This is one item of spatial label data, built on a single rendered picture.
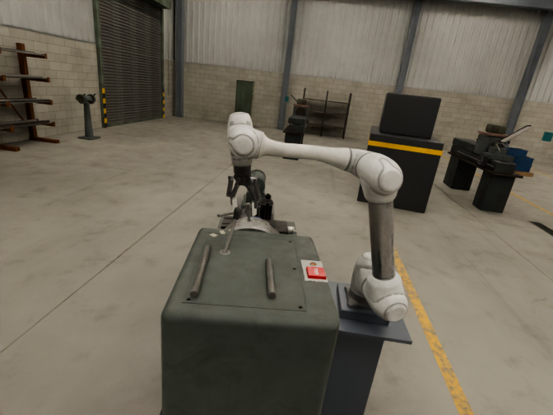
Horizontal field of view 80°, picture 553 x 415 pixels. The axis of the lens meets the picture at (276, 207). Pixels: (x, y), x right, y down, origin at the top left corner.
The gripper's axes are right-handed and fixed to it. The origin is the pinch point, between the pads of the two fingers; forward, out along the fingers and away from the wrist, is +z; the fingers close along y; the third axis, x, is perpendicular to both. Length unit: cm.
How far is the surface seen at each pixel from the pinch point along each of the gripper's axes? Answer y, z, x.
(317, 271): 43, 7, -26
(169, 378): 14, 25, -68
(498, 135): 190, 47, 658
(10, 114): -783, 3, 317
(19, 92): -787, -43, 350
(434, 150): 79, 54, 488
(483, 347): 134, 154, 148
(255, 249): 17.5, 5.5, -22.5
